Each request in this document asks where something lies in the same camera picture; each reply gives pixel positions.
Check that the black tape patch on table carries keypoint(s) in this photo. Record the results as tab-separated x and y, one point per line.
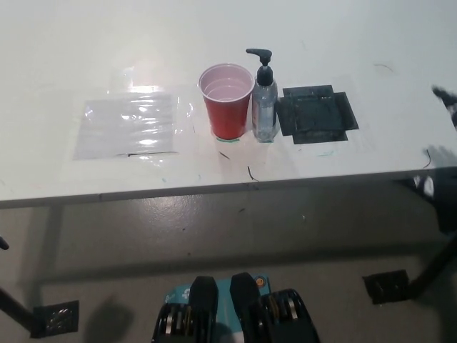
316	114

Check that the black floor tape patch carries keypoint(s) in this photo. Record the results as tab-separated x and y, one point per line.
57	318
385	287

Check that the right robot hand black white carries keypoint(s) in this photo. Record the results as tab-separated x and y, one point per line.
446	186

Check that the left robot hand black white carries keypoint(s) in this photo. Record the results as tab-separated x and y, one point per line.
3	243

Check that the red plastic cup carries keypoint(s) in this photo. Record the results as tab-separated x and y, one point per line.
226	103

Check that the clear soap pump bottle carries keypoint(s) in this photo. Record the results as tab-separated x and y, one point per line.
265	107

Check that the clear plastic sheet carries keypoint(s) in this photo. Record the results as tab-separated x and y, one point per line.
128	126

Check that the robot torso black teal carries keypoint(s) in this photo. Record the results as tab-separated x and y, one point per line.
235	314

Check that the green tape marker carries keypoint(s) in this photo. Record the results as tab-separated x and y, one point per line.
228	140

